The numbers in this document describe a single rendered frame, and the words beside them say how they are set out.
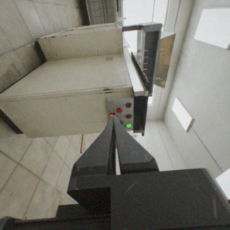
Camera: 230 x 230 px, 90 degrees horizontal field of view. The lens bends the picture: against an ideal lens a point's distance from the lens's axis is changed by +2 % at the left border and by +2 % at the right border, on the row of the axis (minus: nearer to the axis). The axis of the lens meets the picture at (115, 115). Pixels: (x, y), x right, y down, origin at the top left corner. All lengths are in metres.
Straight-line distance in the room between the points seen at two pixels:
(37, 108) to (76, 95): 0.25
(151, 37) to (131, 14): 3.10
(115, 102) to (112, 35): 0.75
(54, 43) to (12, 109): 0.73
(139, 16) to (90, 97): 3.99
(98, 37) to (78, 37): 0.17
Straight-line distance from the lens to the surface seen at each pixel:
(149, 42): 1.36
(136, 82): 0.66
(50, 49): 1.37
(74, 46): 1.28
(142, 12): 4.47
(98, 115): 0.70
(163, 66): 1.43
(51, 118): 0.80
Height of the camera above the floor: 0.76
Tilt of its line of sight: 3 degrees down
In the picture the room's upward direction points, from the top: 85 degrees clockwise
